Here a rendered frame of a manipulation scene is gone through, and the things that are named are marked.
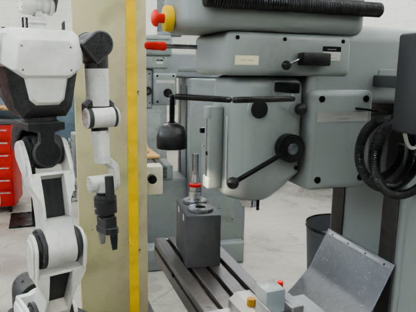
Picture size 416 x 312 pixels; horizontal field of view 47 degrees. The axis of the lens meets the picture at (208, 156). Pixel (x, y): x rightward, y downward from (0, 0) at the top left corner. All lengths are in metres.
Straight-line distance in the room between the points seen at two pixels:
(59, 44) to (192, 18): 0.75
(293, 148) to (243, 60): 0.25
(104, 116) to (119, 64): 1.08
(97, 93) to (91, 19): 1.08
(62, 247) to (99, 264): 1.38
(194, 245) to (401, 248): 0.67
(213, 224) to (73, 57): 0.75
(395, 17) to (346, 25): 6.15
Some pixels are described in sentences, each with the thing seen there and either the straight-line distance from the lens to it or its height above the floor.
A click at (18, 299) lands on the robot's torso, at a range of 2.11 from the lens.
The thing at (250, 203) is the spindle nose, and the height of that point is 1.29.
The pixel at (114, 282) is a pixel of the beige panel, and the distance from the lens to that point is 3.19.
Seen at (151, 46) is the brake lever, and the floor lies 1.70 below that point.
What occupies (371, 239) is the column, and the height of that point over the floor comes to 1.16.
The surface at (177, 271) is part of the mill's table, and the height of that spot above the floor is 0.97.
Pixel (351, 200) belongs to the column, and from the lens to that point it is 1.55.
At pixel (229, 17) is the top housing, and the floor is 1.76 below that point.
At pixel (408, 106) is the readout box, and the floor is 1.57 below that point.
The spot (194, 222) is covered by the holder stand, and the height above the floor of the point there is 1.13.
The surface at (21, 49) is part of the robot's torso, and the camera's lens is 1.70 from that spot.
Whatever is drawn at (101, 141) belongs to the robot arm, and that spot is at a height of 1.36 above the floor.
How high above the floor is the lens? 1.65
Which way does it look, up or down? 10 degrees down
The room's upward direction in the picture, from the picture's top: 1 degrees clockwise
